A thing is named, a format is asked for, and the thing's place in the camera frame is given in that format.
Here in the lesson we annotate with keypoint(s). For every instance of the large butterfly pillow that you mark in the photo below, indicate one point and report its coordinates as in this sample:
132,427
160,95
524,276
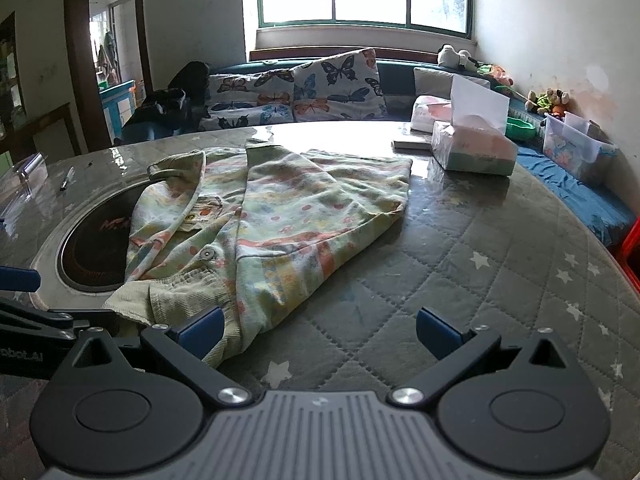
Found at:
341,87

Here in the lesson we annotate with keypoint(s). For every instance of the pink tissue pack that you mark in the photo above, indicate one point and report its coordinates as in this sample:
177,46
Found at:
427,110

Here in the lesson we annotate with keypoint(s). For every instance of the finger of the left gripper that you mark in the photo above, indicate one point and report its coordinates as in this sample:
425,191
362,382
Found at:
19,280
20,324

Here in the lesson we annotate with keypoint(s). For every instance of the patterned green children's jacket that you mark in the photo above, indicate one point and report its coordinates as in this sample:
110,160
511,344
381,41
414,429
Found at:
254,231

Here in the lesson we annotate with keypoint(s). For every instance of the orange green plush toy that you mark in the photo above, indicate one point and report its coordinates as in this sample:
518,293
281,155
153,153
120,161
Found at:
497,73

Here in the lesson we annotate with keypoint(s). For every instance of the dark wooden door frame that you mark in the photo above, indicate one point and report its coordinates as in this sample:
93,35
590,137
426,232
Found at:
86,93

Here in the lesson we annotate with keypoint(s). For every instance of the clear plastic container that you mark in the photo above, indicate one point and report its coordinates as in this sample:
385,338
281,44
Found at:
21,183

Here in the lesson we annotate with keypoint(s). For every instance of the blue bench cover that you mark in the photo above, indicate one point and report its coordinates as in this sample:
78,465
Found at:
598,209

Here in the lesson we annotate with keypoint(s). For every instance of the grey cushion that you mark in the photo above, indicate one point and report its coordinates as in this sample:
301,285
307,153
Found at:
430,82

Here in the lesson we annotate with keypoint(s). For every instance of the white plush toy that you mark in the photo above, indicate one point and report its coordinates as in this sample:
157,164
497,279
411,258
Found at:
449,57

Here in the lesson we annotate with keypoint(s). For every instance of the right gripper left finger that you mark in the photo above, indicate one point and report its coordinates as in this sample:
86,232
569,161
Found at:
178,352

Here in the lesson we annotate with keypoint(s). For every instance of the dark wooden shelf cabinet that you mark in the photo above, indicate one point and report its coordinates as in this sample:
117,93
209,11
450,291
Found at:
13,113

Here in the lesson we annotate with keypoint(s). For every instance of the clear plastic storage bin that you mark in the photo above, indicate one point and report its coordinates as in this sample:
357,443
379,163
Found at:
567,143

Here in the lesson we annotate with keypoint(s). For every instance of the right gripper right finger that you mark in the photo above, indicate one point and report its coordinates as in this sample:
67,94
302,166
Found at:
458,356

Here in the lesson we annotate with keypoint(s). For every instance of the green plastic bowl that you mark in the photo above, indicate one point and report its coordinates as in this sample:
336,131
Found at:
519,130

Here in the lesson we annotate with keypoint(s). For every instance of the red plastic stool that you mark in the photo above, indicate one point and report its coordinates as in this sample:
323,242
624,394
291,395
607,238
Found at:
627,255

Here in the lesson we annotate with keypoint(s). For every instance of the quilted grey star tablecloth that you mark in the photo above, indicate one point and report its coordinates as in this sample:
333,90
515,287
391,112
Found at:
505,253

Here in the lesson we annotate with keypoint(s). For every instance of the colourful plush toys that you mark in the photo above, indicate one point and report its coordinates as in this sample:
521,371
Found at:
554,102

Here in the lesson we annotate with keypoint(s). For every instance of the small butterfly pillow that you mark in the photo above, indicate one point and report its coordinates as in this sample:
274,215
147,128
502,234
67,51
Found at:
238,101

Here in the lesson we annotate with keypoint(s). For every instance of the blue white cabinet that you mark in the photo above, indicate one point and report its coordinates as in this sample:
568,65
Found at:
118,104

